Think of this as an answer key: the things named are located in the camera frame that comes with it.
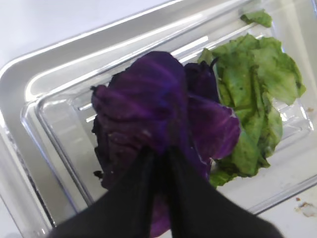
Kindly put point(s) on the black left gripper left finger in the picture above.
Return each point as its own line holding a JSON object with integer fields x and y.
{"x": 125, "y": 211}

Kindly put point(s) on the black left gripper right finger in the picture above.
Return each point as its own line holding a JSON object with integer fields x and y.
{"x": 198, "y": 210}

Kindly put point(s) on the purple cabbage leaf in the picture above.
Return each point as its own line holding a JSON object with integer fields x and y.
{"x": 148, "y": 106}

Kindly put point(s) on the green lettuce in container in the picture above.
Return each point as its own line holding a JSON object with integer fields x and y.
{"x": 252, "y": 72}

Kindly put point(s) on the clear plastic container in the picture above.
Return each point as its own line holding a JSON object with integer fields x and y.
{"x": 59, "y": 116}

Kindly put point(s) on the metal baking tray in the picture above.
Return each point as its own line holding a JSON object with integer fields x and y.
{"x": 22, "y": 167}

